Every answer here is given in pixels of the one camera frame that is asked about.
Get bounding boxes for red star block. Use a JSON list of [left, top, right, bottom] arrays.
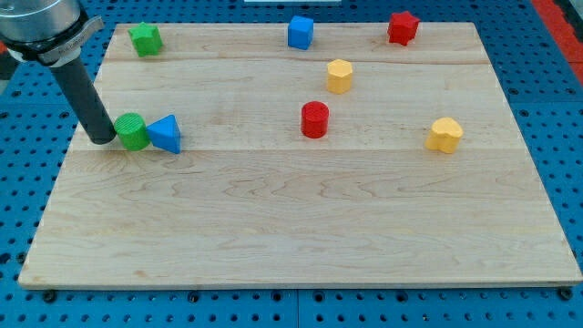
[[387, 11, 421, 46]]

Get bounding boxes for yellow heart block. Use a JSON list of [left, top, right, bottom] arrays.
[[424, 117, 464, 154]]

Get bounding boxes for yellow hexagon block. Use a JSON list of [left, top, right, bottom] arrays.
[[326, 59, 353, 94]]

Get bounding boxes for green cylinder block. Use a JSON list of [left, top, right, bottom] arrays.
[[114, 113, 150, 151]]

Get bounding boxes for red cylinder block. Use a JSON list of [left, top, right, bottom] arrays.
[[301, 101, 330, 138]]

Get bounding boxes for green star block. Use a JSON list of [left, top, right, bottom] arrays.
[[128, 22, 163, 57]]

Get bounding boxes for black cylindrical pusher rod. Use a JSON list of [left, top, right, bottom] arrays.
[[49, 57, 116, 145]]

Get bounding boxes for light wooden board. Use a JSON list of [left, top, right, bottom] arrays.
[[18, 23, 582, 291]]

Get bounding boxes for blue triangle block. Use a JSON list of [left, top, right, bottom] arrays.
[[146, 115, 181, 154]]

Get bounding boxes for blue cube block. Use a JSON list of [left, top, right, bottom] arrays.
[[287, 15, 314, 50]]

